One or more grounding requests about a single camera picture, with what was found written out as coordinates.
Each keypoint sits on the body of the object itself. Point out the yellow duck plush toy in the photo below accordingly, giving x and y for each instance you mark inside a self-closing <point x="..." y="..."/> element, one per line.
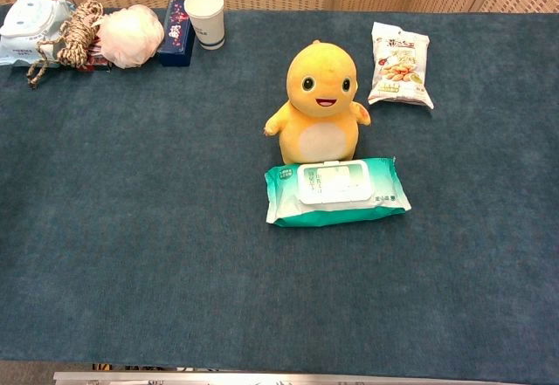
<point x="321" y="75"/>

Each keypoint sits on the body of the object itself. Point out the green wet wipes pack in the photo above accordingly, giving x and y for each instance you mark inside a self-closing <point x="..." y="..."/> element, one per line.
<point x="336" y="210"/>

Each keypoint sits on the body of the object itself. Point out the dark blue table cloth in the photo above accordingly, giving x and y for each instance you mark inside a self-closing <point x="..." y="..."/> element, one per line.
<point x="131" y="228"/>

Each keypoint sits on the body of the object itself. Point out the white peanut snack bag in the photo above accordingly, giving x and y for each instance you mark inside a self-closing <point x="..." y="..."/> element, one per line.
<point x="399" y="70"/>

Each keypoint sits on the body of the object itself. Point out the white paper cup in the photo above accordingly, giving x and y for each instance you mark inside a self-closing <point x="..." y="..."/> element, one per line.
<point x="207" y="18"/>

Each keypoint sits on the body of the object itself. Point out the dark blue printed box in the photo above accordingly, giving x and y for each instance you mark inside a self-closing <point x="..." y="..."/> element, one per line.
<point x="176" y="36"/>

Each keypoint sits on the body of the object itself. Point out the pink mesh bath pouf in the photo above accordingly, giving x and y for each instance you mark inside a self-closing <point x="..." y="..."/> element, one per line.
<point x="131" y="38"/>

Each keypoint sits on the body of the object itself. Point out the red and brown flat box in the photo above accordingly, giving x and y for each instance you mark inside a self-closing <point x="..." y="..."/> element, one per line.
<point x="97" y="59"/>

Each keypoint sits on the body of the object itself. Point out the white and blue soft pack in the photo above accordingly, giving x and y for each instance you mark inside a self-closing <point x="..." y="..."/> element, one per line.
<point x="22" y="31"/>

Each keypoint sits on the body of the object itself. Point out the aluminium profile rail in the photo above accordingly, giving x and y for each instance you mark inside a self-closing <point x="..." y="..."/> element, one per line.
<point x="262" y="378"/>

